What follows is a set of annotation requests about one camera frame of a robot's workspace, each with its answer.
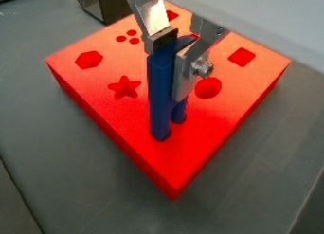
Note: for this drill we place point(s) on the red shape-hole block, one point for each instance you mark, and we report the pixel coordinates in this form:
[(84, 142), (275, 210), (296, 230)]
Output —
[(121, 86)]

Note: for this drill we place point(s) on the blue square-circle peg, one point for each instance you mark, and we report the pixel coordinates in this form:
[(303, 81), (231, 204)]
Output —
[(165, 110)]

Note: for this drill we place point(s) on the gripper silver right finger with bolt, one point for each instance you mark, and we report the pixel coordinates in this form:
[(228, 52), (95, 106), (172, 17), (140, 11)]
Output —
[(191, 62)]

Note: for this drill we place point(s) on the dark metal box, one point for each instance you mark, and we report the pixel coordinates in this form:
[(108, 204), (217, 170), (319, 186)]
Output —
[(107, 11)]

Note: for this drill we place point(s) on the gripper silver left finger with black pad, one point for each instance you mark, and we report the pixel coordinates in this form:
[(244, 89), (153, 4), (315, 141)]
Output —
[(157, 33)]

